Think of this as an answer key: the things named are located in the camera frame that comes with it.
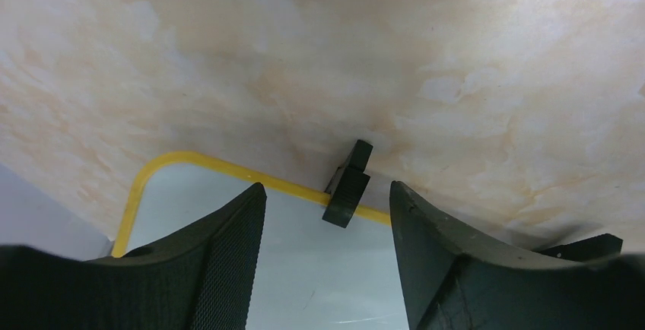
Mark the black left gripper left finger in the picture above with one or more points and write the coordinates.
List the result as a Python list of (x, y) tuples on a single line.
[(199, 277)]

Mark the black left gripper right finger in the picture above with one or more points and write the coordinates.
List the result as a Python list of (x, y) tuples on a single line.
[(454, 276)]

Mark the yellow-framed whiteboard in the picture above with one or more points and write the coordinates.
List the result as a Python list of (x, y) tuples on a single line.
[(310, 274)]

